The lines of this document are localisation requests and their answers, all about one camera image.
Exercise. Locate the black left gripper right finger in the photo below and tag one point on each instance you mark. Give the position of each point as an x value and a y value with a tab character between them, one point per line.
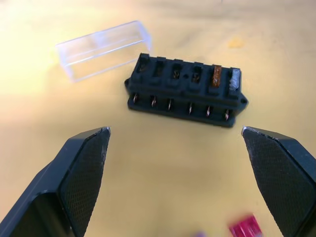
279	177

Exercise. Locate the black fuse box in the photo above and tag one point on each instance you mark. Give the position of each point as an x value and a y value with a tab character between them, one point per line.
187	91

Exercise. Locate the red blade fuse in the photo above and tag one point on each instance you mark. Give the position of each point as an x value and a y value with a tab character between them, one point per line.
244	227

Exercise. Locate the clear white blade fuse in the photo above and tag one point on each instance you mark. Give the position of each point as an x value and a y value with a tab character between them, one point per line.
234	80

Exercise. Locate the orange blade fuse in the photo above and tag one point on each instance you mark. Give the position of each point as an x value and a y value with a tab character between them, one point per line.
216	76

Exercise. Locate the purple blade fuse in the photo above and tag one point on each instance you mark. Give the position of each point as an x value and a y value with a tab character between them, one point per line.
200	234

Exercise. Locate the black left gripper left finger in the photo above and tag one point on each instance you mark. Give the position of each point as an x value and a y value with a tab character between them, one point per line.
74	182

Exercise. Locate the clear plastic cover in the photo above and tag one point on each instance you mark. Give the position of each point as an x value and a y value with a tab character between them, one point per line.
103	49

